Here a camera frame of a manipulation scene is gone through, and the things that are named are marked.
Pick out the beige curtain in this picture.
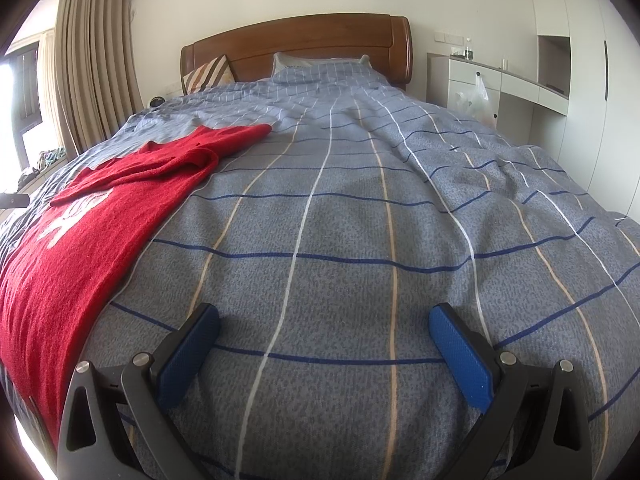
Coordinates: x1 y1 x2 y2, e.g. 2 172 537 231
54 0 147 155

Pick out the sheer cream curtain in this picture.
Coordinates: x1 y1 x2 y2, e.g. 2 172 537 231
36 30 77 152

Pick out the white wardrobe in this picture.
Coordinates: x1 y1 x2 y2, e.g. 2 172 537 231
529 0 640 223

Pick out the red sweater with white rabbit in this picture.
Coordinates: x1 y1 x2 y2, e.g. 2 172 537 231
0 124 273 456

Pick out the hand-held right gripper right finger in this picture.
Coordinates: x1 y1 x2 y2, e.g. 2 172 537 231
429 303 593 480

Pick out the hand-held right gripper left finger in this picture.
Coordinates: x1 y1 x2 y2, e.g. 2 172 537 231
57 302 222 480

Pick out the blue checked duvet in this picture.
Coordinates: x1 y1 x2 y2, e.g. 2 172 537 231
0 57 640 480

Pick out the blue checked pillow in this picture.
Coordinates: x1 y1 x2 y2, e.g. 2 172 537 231
271 52 373 84

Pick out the dark framed window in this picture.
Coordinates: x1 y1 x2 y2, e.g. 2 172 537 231
2 42 43 171

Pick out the clutter pile on windowsill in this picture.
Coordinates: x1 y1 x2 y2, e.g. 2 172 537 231
17 146 67 183

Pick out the white built-in desk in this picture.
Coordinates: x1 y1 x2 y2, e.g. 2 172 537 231
426 52 572 127

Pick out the brown striped pillow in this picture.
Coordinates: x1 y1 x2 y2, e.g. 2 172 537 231
183 54 235 94

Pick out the clear plastic bag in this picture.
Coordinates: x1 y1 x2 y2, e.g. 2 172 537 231
451 74 499 127

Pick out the wooden bed headboard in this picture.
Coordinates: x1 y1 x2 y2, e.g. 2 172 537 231
180 13 414 96

